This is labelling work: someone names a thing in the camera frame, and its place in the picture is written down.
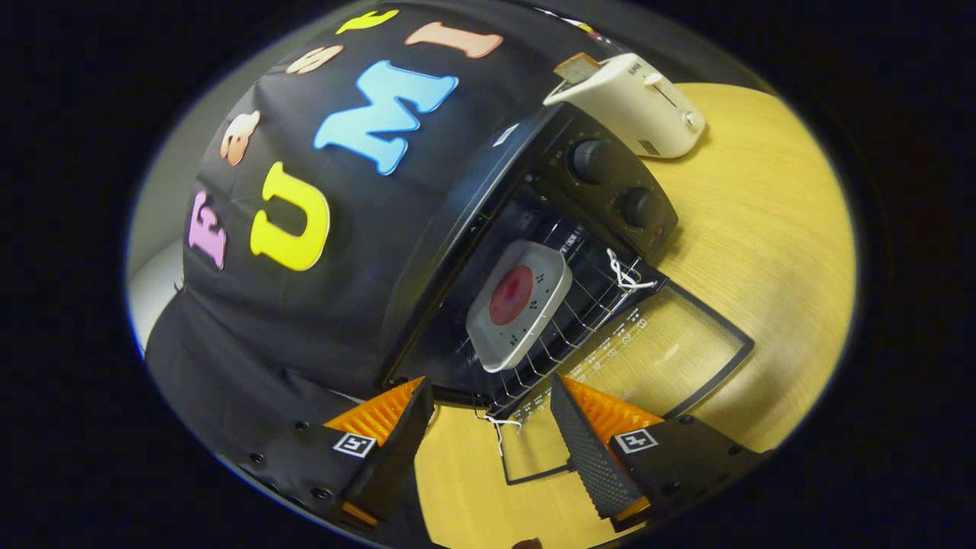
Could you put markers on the pink meat slice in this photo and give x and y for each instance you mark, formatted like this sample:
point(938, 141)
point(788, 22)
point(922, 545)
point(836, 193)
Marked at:
point(511, 296)

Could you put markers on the black toaster oven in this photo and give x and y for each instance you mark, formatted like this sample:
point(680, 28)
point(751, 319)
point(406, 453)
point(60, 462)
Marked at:
point(610, 169)

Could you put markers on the brown bread slice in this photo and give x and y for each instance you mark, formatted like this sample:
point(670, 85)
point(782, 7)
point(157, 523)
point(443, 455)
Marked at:
point(577, 67)

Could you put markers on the white square plate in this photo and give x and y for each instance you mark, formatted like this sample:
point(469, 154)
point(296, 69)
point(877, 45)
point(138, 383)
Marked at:
point(545, 282)

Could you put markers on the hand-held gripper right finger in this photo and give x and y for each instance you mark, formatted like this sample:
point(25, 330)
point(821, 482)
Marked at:
point(587, 457)

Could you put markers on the white pop-up toaster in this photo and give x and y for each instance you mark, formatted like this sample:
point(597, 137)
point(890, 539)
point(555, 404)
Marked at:
point(633, 107)

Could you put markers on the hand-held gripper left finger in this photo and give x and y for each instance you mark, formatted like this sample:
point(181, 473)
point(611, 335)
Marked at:
point(396, 457)

